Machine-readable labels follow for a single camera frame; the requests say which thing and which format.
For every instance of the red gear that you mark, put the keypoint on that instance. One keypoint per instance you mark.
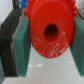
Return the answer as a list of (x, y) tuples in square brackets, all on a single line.
[(51, 26)]

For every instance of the gripper green padded left finger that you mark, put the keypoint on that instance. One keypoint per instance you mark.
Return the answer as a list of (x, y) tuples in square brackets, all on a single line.
[(15, 43)]

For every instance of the gripper green padded right finger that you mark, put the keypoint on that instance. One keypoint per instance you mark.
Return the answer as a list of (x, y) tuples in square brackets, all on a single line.
[(77, 45)]

